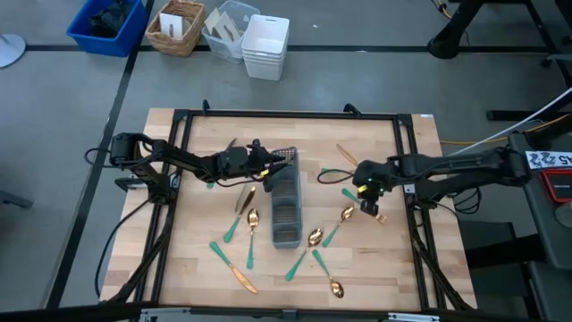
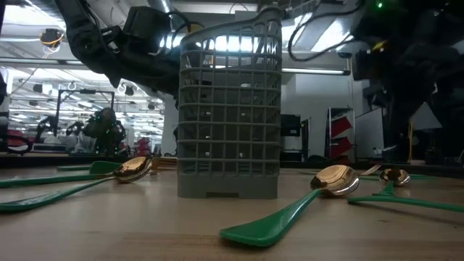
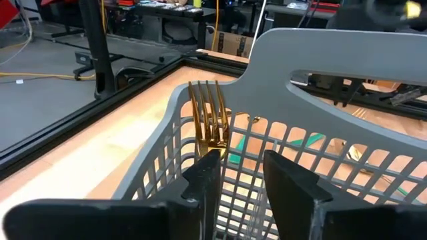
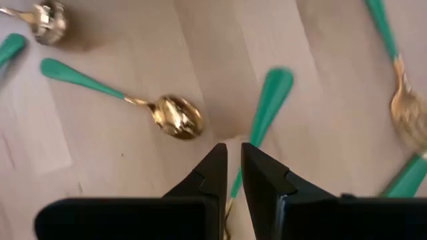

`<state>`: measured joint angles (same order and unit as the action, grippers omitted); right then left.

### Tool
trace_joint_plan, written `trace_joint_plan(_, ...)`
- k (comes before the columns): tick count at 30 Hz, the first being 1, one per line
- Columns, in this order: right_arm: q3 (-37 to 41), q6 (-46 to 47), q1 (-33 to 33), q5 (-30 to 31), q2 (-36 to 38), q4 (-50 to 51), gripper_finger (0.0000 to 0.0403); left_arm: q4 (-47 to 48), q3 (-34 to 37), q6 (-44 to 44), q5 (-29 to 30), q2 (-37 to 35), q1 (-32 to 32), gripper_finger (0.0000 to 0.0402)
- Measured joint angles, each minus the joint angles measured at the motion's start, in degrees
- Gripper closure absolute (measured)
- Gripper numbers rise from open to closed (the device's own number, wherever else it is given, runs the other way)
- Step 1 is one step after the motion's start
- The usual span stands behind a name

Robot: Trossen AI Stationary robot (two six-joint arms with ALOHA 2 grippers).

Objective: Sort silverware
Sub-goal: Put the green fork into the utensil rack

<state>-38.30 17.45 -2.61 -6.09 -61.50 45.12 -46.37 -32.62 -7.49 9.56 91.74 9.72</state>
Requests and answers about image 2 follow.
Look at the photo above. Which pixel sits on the grey plastic cutlery basket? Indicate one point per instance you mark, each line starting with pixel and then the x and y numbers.
pixel 228 188

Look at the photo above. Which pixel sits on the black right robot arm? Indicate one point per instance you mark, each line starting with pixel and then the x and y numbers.
pixel 417 18

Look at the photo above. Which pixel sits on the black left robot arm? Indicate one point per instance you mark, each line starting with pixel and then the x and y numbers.
pixel 87 40

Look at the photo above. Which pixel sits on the white panel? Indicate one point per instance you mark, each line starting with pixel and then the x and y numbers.
pixel 427 117

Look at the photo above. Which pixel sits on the whiteboard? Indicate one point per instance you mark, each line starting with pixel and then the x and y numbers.
pixel 369 134

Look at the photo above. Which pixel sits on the rack with red bins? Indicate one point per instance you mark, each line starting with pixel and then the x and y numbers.
pixel 340 127

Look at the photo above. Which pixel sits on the black robot arms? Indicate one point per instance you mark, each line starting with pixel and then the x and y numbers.
pixel 105 127

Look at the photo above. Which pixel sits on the black monitor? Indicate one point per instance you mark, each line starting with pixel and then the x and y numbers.
pixel 290 125

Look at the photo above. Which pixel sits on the silver ventilation duct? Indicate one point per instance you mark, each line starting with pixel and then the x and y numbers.
pixel 161 5

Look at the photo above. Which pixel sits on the black table frame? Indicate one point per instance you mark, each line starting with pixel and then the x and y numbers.
pixel 36 160

